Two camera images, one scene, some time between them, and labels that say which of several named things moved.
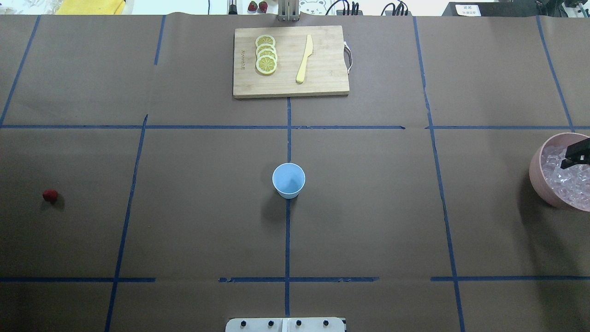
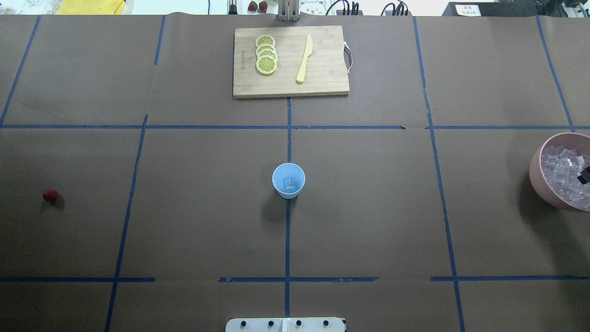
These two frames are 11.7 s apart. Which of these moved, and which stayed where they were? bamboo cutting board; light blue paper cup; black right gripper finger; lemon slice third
Moved: black right gripper finger
Stayed: bamboo cutting board; lemon slice third; light blue paper cup
